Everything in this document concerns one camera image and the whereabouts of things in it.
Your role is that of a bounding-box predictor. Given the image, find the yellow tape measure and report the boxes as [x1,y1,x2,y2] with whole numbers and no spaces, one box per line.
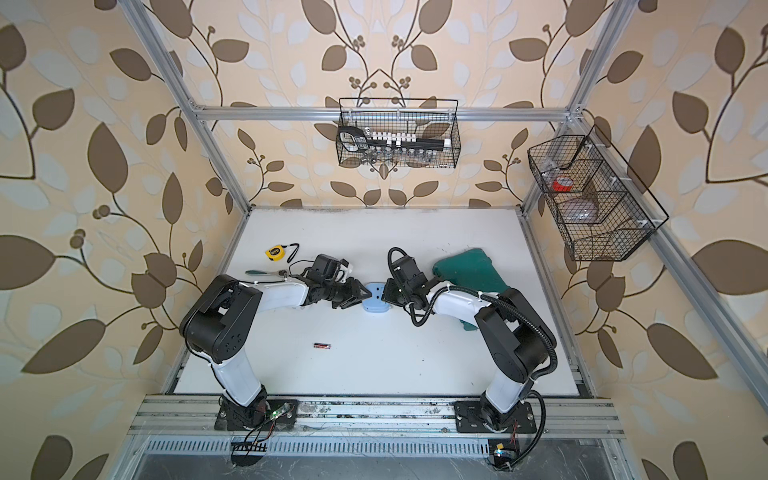
[265,243,300,264]

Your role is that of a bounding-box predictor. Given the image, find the light blue alarm clock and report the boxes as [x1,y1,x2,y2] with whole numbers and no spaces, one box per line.
[362,282,392,314]

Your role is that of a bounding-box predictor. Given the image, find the clear plastic bag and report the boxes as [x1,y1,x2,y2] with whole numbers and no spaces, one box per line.
[559,198,599,225]

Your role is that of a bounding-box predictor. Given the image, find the green plastic case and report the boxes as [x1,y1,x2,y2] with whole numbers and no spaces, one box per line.
[428,248,508,330]

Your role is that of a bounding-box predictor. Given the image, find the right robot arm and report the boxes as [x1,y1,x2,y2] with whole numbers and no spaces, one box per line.
[382,278,559,431]

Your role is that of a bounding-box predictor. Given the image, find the right black wire basket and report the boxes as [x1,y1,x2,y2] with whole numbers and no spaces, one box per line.
[527,126,669,262]

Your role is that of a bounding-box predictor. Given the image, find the black wire basket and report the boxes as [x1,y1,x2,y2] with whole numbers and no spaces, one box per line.
[335,96,462,170]
[527,126,669,262]

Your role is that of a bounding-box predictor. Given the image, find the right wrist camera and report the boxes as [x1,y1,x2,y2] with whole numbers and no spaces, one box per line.
[393,255,427,285]

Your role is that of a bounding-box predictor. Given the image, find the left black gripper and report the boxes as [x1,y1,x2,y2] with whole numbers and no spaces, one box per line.
[321,278,373,308]

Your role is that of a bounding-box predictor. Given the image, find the back black wire basket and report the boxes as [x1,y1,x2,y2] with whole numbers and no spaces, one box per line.
[335,96,462,170]

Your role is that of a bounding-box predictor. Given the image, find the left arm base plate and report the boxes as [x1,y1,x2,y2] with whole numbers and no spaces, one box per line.
[214,396,299,431]

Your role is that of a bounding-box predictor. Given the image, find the teal handled ratchet tool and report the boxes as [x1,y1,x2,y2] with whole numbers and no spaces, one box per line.
[245,269,288,278]

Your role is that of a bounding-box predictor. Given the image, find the black handled scissors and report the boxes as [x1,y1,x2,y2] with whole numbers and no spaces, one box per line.
[336,126,386,153]

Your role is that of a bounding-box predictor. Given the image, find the aluminium front rail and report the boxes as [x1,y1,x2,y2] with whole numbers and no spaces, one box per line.
[128,395,626,440]

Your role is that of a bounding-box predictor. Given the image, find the socket bit rail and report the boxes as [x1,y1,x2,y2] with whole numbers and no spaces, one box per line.
[373,131,453,152]

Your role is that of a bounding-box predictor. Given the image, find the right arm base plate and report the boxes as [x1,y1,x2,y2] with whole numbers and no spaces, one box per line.
[453,400,537,434]

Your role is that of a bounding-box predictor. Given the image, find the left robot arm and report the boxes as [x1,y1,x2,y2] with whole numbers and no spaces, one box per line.
[180,274,372,408]

